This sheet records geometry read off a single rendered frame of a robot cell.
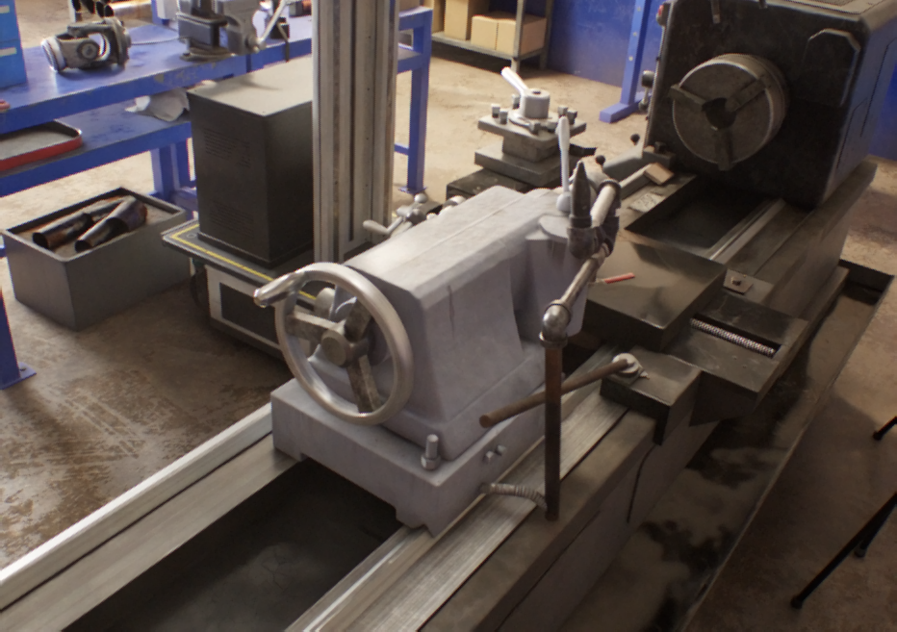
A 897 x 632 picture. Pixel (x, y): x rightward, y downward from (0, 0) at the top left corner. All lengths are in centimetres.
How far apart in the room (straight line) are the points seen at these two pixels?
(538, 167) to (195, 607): 103
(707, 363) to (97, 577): 103
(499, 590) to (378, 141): 197
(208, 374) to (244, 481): 169
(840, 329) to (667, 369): 134
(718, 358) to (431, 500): 66
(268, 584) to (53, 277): 210
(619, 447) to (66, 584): 82
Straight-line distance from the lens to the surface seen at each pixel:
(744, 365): 163
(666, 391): 151
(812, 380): 256
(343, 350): 112
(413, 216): 140
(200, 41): 319
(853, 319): 292
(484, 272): 122
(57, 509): 260
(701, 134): 225
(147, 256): 338
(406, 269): 117
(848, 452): 305
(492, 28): 624
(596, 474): 138
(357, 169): 293
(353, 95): 282
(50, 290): 332
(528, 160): 183
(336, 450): 127
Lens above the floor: 172
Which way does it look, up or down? 30 degrees down
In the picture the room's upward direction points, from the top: 5 degrees clockwise
